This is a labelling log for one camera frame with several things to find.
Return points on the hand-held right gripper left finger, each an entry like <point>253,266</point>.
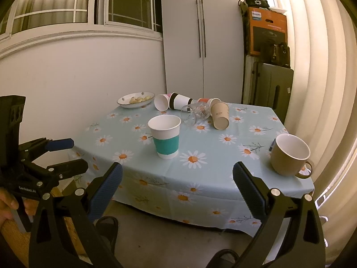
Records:
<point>106,192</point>

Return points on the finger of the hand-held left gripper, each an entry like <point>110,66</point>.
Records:
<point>69,167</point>
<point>60,144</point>

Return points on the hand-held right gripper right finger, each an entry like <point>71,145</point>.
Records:
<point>248,192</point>

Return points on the teal sleeved paper cup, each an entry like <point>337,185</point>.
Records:
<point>166,145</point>

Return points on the tan paper cup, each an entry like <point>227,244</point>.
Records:
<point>219,114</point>

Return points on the orange and white paper cup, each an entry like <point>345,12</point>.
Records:
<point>205,100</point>

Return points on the white paper cup pink inside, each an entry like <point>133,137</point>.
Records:
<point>161,102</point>

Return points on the black and white paper cup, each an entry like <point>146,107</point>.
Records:
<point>181,100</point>

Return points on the person's left hand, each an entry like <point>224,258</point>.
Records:
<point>7,205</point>

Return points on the daisy print tablecloth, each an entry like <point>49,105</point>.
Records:
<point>220,173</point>

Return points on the black mesh shoe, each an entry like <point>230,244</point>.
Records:
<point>107,229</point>

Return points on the beige ceramic mug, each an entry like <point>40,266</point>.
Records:
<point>284,164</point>

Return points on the white flower print plate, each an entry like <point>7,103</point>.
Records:
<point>125,103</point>

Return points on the woven wooden chair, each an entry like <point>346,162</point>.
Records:
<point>14,233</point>

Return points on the pile of pale snacks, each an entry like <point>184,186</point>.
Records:
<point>139,99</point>

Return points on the clear wine glass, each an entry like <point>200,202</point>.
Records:
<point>192,114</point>

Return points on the grey hard suitcase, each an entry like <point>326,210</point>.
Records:
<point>270,89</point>

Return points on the cream curtain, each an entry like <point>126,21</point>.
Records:
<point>315,75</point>

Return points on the black handbag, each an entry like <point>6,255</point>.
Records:
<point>276,54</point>

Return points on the white framed window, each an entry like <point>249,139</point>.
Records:
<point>97,5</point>

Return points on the orange cardboard box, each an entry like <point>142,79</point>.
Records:
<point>269,30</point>

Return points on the white wardrobe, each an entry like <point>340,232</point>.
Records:
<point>184,33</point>

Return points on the white flat tray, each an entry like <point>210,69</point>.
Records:
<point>279,9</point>

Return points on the black bag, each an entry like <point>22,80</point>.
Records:
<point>255,2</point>

